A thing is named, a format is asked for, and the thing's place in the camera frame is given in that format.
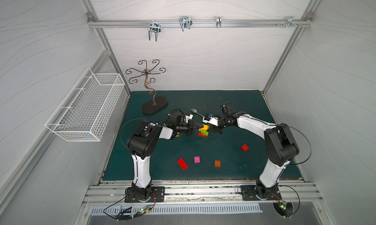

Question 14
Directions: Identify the green brick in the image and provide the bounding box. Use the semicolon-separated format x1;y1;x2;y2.
200;131;209;137
199;128;208;134

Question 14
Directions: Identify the long red brick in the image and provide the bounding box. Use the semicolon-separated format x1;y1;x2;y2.
177;158;188;170

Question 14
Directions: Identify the orange brick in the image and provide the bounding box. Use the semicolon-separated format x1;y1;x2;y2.
214;160;221;167

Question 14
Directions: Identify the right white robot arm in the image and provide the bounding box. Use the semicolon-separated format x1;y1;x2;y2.
203;102;300;201

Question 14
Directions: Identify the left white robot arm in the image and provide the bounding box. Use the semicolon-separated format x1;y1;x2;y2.
126;109;203;201

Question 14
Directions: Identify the silver metal spoon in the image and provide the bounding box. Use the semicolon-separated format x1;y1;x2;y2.
190;108;204;117

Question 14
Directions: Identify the brown metal hook stand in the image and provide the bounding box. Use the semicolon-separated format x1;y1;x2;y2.
125;59;168;115

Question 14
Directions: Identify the green table mat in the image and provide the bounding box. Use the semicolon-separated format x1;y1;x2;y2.
103;91;274;181

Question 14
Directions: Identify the metal hook clamp left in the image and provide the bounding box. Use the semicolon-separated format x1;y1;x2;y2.
148;22;161;41

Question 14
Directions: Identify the metal hook clamp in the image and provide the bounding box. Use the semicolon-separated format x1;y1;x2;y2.
148;22;161;41
179;16;193;31

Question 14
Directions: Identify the small metal clip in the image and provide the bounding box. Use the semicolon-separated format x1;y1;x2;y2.
216;16;222;28

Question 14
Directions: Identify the metal hook clamp centre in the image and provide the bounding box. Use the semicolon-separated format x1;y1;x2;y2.
179;16;193;31

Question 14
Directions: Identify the white vent strip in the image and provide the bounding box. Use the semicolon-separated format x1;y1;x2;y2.
90;202;262;217

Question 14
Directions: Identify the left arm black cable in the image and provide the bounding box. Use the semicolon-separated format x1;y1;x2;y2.
119;118;147;151

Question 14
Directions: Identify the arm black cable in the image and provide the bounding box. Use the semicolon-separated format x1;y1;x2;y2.
119;118;147;151
289;126;312;166

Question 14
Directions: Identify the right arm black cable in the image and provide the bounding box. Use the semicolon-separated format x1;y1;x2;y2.
289;126;312;166

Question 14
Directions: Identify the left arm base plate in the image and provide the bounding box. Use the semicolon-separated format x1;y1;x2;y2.
124;186;165;203

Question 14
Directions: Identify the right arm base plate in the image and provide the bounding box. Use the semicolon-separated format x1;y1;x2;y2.
238;184;282;201

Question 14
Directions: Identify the white wire basket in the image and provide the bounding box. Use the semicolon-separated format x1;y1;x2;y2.
45;68;125;142

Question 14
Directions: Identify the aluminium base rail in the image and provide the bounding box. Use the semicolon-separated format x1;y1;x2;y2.
82;179;323;206

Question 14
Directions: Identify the metal bracket right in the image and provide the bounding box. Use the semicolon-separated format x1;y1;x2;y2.
276;17;303;28

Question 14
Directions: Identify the aluminium crossbar rail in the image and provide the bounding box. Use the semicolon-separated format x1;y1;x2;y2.
88;18;314;29

